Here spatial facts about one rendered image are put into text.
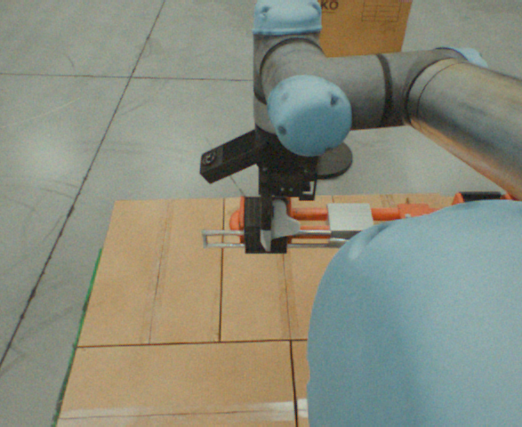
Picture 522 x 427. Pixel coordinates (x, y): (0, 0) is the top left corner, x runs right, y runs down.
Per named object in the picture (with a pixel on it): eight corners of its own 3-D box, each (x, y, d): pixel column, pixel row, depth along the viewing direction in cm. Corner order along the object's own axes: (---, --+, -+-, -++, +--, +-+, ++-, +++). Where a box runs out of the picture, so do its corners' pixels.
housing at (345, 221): (365, 220, 83) (369, 201, 80) (371, 250, 78) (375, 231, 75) (324, 220, 83) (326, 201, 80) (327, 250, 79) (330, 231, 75)
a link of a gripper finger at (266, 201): (271, 234, 70) (272, 176, 66) (261, 234, 70) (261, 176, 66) (270, 221, 74) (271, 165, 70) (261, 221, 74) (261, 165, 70)
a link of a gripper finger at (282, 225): (300, 260, 73) (302, 203, 69) (260, 259, 73) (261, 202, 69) (298, 250, 76) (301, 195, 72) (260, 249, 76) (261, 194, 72)
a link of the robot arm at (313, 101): (397, 87, 44) (363, 31, 51) (276, 98, 43) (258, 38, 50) (381, 156, 50) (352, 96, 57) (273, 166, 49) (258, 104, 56)
